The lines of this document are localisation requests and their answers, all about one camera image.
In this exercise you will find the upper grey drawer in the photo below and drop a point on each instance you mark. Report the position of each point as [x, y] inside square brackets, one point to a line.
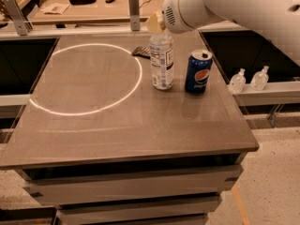
[134, 185]

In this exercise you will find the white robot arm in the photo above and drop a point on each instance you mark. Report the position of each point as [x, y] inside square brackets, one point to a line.
[275, 20]

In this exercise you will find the paper sheet on desk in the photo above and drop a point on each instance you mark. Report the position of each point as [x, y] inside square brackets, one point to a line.
[55, 8]

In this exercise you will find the small black remote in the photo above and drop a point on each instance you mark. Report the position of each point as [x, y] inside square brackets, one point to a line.
[109, 1]

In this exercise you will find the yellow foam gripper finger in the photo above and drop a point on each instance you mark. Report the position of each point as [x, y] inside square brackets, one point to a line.
[155, 23]

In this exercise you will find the grey drawer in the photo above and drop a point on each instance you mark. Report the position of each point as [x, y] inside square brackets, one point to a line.
[140, 211]
[134, 185]

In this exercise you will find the dark snack bar wrapper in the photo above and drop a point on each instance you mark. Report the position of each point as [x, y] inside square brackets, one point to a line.
[143, 52]

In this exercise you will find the blue pepsi can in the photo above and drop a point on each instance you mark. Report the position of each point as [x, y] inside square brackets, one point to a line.
[198, 70]

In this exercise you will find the clear plastic water bottle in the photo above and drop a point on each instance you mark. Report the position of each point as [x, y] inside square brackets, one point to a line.
[161, 60]

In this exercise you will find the lower grey drawer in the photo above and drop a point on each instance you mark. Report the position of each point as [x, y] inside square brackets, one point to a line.
[140, 211]

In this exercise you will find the left metal bracket post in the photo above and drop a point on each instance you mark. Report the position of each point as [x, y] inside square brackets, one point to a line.
[12, 11]

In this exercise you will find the black object on desk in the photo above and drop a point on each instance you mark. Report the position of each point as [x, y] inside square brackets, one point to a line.
[81, 2]

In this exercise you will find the metal bracket post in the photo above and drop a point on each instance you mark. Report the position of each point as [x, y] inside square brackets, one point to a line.
[12, 11]
[134, 14]

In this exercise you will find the middle metal bracket post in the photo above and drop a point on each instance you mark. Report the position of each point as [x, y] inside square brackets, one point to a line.
[134, 14]

